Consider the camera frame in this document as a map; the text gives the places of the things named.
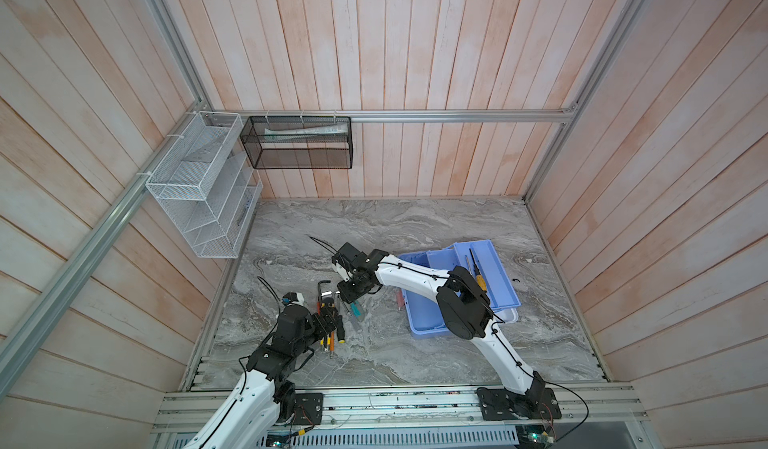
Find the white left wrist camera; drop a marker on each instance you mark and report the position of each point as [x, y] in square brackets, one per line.
[293, 298]

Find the black mesh wall basket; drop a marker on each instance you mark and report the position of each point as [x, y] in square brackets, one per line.
[298, 142]

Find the white wire mesh shelf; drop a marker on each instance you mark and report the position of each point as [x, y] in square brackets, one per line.
[206, 186]

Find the aluminium front rail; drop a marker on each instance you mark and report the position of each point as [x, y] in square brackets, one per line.
[412, 406]

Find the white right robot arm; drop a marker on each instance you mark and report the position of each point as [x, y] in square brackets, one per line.
[466, 312]

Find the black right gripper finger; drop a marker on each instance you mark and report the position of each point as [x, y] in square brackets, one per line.
[347, 292]
[361, 289]

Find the teal utility knife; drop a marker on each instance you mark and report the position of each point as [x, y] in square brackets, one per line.
[356, 311]

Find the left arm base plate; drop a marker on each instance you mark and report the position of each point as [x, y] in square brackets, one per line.
[303, 409]

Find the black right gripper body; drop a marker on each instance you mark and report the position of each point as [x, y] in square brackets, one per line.
[355, 275]

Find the black hex key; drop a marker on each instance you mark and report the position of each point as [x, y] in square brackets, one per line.
[323, 295]

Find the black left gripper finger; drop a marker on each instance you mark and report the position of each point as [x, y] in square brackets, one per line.
[330, 332]
[328, 319]

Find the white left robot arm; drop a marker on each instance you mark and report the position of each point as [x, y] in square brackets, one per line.
[264, 394]

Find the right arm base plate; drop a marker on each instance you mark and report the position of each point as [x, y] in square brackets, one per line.
[503, 405]

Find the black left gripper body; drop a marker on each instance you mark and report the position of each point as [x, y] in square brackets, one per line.
[300, 345]

